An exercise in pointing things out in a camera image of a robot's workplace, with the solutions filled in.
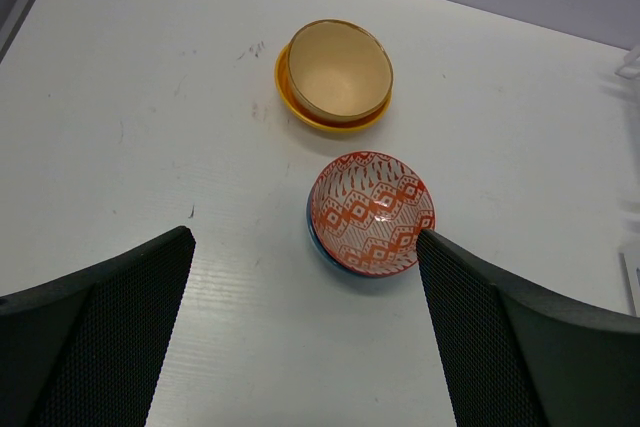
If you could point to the white wire dish rack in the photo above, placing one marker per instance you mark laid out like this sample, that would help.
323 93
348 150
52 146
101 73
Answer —
628 73

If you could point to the tan inner bowl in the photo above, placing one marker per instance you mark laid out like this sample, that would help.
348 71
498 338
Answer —
338 71

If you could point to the solid blue bowl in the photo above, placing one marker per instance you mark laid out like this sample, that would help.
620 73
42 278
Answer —
326 256

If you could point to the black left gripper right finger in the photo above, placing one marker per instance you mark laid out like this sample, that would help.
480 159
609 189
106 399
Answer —
515 353

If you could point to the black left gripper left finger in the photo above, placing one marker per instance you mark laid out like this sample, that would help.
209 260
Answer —
87 349

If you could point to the yellow bowl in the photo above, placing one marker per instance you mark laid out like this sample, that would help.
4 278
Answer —
305 116

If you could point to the red patterned bowl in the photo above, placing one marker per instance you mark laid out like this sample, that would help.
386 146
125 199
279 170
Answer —
367 209

